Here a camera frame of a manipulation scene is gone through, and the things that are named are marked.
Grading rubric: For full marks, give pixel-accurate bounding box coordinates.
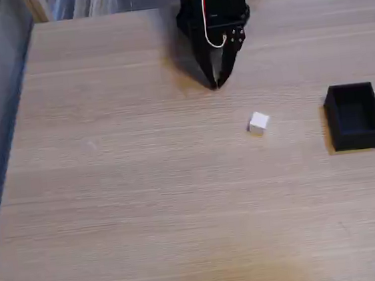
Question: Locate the white cube block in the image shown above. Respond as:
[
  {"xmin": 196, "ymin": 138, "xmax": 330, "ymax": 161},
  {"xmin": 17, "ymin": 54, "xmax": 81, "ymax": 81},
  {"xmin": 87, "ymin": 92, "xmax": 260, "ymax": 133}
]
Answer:
[{"xmin": 246, "ymin": 110, "xmax": 272, "ymax": 138}]

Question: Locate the black open box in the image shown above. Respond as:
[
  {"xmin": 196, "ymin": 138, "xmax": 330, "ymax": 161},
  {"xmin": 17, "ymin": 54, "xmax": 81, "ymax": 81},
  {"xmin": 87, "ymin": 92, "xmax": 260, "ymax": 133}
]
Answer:
[{"xmin": 322, "ymin": 81, "xmax": 375, "ymax": 154}]

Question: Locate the pale hanging curtain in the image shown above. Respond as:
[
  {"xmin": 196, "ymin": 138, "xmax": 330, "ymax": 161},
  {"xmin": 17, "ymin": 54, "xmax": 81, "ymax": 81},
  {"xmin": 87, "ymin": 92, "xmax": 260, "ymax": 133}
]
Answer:
[{"xmin": 51, "ymin": 0, "xmax": 132, "ymax": 21}]

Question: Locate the white and red cable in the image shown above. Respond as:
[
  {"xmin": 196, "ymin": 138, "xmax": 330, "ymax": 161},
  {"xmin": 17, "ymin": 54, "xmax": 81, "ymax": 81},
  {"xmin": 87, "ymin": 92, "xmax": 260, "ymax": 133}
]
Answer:
[{"xmin": 200, "ymin": 0, "xmax": 233, "ymax": 50}]

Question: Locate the wooden frame post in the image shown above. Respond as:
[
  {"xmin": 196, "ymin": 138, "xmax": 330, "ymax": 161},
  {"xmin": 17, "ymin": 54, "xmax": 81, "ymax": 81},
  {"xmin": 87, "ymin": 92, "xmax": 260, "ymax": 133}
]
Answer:
[{"xmin": 23, "ymin": 0, "xmax": 50, "ymax": 25}]

